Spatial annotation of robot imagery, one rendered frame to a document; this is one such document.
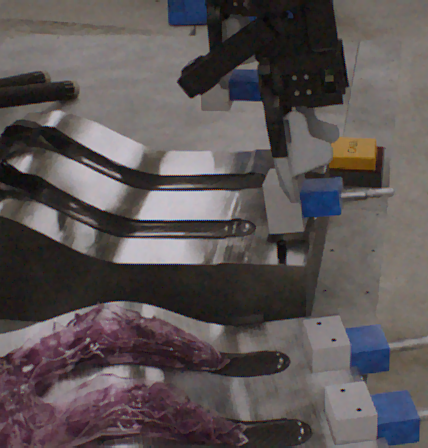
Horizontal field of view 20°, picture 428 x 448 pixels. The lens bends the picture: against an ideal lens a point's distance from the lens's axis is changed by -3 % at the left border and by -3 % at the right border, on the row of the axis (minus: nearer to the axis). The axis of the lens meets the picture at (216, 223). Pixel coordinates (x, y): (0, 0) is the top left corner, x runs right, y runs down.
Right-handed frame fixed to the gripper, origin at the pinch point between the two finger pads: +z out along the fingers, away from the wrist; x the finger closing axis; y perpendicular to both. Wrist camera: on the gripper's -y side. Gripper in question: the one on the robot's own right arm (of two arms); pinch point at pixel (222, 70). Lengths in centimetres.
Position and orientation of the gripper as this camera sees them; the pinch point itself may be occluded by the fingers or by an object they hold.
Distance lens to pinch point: 151.8
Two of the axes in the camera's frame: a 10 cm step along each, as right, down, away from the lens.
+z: 0.5, 8.7, 4.9
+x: 1.7, -4.9, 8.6
